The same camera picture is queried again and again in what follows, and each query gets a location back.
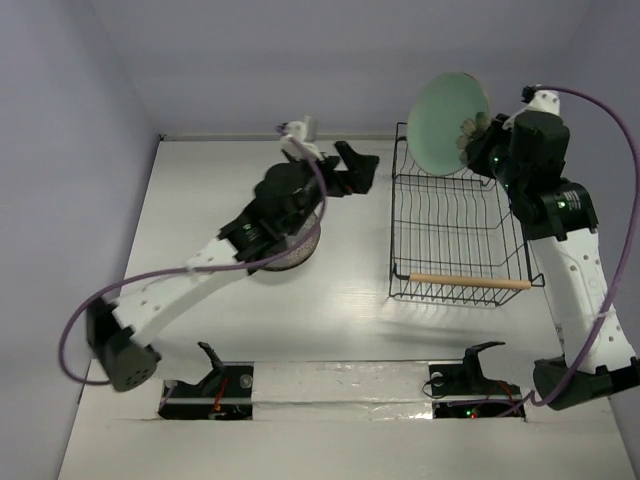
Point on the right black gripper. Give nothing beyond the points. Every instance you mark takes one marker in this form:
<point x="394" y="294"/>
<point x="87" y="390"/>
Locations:
<point x="481" y="146"/>

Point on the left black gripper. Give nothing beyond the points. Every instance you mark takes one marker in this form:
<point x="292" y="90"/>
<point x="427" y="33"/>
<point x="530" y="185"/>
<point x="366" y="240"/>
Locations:
<point x="357" y="179"/>

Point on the mint green plate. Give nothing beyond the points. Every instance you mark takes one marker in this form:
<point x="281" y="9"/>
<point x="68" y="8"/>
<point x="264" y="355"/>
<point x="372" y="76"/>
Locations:
<point x="451" y="111"/>

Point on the grey reindeer plate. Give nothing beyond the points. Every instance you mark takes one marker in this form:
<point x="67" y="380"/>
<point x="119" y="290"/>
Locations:
<point x="302" y="247"/>

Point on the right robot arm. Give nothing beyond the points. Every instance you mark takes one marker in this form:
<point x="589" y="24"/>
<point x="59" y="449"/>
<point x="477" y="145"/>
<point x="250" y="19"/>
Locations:
<point x="597" y="360"/>

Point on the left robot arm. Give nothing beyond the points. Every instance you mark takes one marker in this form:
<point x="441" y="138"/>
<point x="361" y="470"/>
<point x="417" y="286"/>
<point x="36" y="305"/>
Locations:
<point x="284" y="214"/>

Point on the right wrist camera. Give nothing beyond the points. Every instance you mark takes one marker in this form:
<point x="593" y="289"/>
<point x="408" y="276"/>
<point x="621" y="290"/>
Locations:
<point x="537" y="99"/>

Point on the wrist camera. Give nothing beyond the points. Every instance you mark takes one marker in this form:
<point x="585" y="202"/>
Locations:
<point x="304" y="132"/>
<point x="537" y="99"/>

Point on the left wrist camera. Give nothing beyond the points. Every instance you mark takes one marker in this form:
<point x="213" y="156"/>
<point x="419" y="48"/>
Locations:
<point x="304" y="132"/>

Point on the black wire dish rack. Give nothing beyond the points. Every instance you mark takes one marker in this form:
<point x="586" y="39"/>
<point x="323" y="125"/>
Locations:
<point x="454" y="240"/>

